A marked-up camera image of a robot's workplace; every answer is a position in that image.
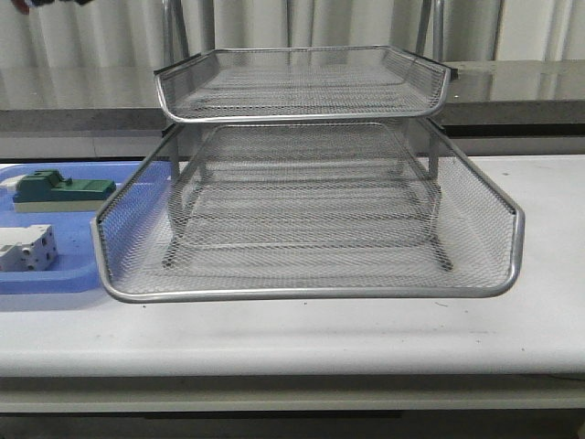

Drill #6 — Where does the blue plastic tray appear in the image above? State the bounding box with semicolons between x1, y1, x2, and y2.
0;161;171;296

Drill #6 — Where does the silver wire rack frame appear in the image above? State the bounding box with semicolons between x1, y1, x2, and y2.
159;0;454;272

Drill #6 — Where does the green and beige switch block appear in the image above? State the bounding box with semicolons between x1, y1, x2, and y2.
13;169;116;213

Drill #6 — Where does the white circuit breaker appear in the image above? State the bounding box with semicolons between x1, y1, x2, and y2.
1;224;58;272

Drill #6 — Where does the grey stone counter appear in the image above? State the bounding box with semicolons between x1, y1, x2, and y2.
1;60;584;160

